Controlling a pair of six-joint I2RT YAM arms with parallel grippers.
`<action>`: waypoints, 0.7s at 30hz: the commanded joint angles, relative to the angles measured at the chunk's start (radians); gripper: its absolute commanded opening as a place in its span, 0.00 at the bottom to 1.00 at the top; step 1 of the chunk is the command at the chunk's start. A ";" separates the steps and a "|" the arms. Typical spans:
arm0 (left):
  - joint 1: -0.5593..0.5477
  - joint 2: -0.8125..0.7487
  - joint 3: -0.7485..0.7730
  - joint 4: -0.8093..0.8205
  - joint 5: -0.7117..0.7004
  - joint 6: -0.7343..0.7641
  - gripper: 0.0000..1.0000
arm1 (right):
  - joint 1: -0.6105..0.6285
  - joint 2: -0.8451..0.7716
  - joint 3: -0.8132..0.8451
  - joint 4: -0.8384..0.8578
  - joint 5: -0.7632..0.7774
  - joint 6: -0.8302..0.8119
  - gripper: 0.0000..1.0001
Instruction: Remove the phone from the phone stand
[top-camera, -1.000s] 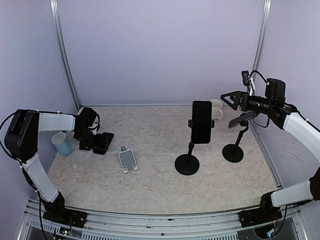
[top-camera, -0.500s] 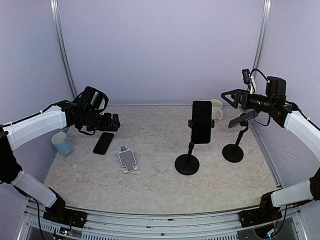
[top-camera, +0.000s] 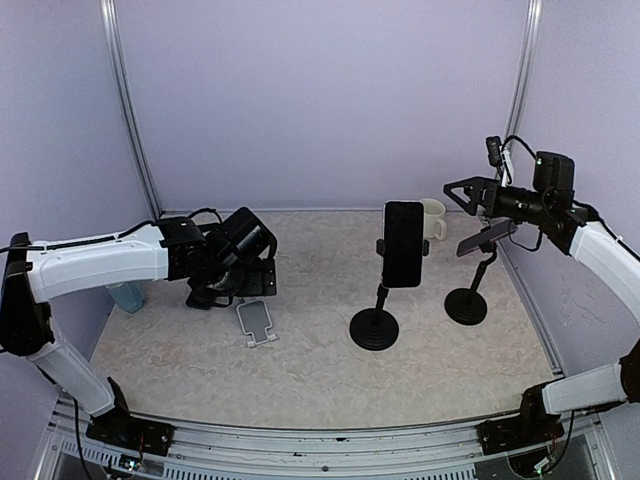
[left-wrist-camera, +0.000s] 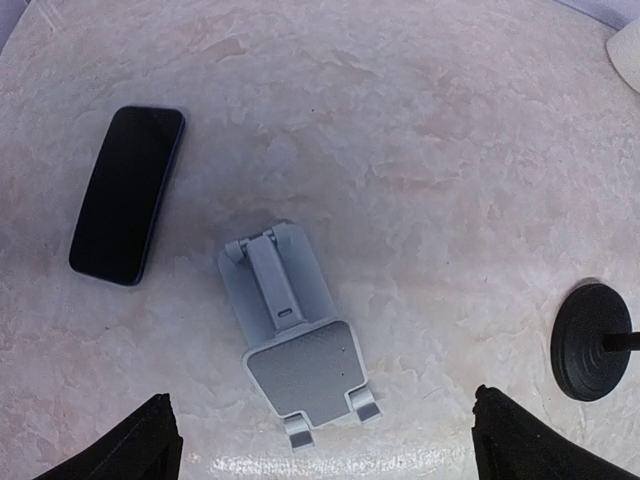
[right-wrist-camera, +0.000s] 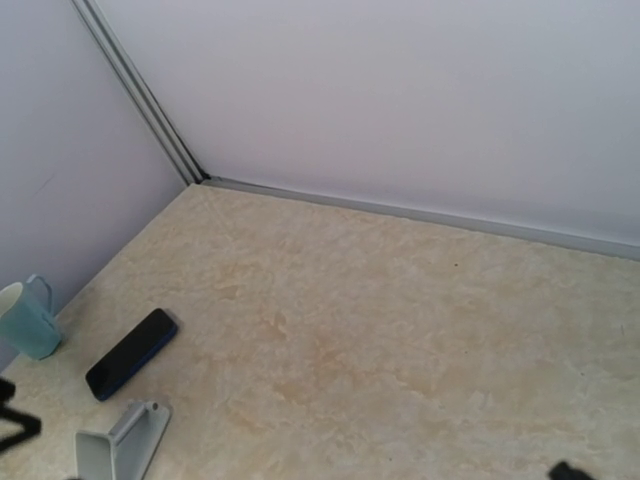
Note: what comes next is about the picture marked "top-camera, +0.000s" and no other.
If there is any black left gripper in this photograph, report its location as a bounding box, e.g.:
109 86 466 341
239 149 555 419
201 257 277 300

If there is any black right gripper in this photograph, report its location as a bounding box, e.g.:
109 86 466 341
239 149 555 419
445 175 552 224

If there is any black smartphone silver edge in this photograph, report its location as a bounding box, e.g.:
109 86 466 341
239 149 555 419
382 201 424 289

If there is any black round-base phone stand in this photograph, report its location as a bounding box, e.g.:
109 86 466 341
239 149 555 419
349 238 430 351

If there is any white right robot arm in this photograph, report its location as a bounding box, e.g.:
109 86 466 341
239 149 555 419
443 144 639 455

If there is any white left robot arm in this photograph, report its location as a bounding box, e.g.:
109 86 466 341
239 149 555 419
1 207 278 457

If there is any purple smartphone on stand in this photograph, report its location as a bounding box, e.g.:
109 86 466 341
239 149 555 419
456 220 518 257

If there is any grey folding phone stand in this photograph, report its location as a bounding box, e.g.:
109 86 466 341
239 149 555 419
236 300 278 348

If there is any cream ceramic mug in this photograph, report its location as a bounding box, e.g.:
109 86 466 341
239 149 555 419
420 198 447 240

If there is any light blue cup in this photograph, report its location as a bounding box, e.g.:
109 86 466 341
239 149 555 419
107 282 145 314

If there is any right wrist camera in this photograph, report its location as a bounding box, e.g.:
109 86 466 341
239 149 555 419
485 136 502 168

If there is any aluminium corner post right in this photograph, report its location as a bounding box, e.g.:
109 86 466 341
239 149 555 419
505 0 544 136

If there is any aluminium corner post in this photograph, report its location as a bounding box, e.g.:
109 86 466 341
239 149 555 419
505 0 544 136
99 0 163 220

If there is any aluminium corner post left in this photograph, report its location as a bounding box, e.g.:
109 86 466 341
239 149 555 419
99 0 163 220

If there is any aluminium front rail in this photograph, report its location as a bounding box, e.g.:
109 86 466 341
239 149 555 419
34 397 616 480

